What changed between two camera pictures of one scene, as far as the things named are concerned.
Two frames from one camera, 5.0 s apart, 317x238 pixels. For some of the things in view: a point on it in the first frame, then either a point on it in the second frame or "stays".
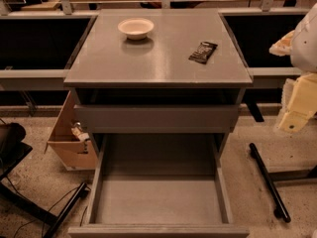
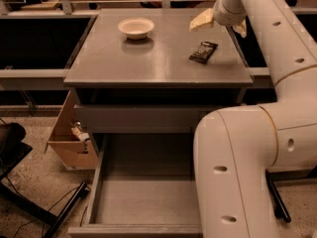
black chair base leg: (281, 210) stays
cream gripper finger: (283, 46) -> (202, 19)
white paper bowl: (136, 28) stays
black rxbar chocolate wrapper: (202, 53) stays
